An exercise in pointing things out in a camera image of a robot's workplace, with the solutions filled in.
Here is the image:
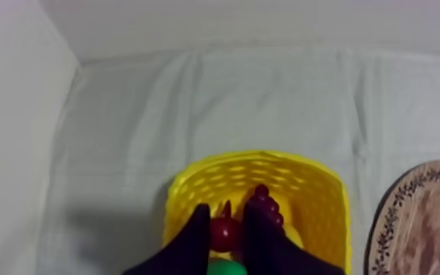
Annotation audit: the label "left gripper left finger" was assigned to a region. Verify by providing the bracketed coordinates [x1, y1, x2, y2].
[123, 203, 212, 275]

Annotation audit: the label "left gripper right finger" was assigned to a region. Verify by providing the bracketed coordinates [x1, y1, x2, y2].
[242, 199, 346, 275]

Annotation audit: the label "purple toy grapes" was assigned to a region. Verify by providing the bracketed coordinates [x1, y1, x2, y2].
[254, 184, 285, 231]

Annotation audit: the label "yellow plastic basket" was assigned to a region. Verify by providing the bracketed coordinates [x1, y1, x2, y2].
[162, 149, 352, 275]

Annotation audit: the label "round wooden board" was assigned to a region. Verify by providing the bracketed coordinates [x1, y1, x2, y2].
[363, 159, 440, 275]

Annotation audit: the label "yellow toy banana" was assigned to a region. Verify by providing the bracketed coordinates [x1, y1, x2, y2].
[281, 223, 306, 250]

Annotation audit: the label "small red fruit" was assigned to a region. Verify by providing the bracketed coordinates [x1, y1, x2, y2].
[210, 199, 242, 254]

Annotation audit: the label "green toy pear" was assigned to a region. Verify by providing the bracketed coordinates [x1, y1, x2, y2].
[206, 257, 249, 275]

